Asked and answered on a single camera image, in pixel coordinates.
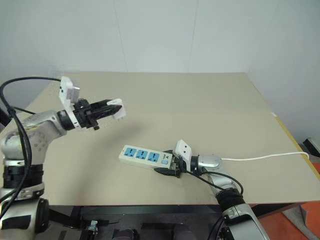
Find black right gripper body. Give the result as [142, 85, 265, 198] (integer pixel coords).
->
[169, 155, 188, 179]

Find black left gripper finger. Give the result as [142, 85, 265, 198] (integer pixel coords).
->
[88, 99, 113, 110]
[90, 104, 123, 121]

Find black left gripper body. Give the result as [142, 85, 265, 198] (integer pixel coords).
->
[73, 98, 101, 132]

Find white charger plug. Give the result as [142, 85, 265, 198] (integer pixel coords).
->
[106, 98, 126, 122]

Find white power strip blue sockets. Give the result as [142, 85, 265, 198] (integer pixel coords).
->
[117, 144, 174, 171]

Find dark box with light top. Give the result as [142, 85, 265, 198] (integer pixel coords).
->
[302, 137, 320, 157]

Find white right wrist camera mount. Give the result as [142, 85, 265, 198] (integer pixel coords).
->
[173, 139, 194, 171]

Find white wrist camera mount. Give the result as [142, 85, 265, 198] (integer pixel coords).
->
[58, 76, 84, 132]
[173, 139, 194, 171]

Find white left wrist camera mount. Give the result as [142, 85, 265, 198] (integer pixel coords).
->
[58, 76, 84, 132]

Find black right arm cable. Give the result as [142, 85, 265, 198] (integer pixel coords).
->
[184, 168, 245, 240]

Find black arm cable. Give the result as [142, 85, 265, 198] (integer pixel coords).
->
[0, 76, 63, 216]
[184, 168, 245, 240]

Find black table frame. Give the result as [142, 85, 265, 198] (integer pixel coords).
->
[47, 202, 302, 240]

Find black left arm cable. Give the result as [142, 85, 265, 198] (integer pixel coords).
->
[0, 76, 63, 216]

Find white power strip cord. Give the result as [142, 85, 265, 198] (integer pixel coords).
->
[220, 151, 311, 161]

